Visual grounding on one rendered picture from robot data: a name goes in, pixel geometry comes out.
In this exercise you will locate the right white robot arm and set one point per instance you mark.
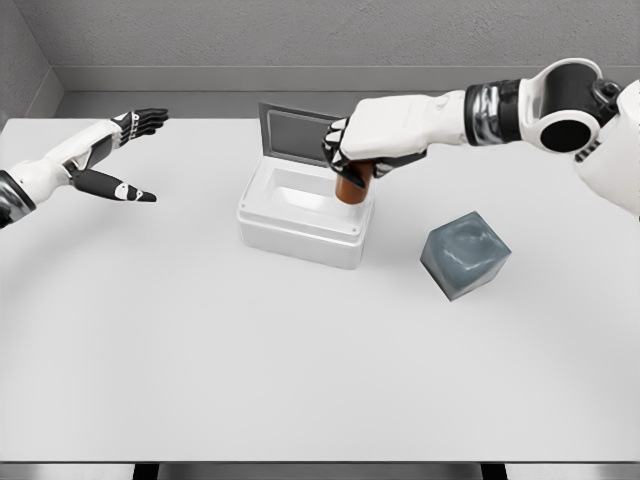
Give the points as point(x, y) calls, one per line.
point(560, 115)

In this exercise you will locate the white box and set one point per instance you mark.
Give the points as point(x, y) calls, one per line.
point(306, 215)

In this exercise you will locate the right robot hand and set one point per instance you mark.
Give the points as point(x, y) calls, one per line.
point(385, 130)

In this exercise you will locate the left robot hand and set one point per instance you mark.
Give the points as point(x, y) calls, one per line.
point(95, 140)

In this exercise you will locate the grey cube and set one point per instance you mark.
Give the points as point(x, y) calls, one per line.
point(465, 255)

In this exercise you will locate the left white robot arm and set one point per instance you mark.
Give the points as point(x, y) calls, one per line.
point(22, 187)

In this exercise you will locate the grey box lid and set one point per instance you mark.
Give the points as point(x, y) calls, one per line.
point(295, 132)

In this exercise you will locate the brown cylinder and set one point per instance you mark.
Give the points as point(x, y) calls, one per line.
point(352, 186)

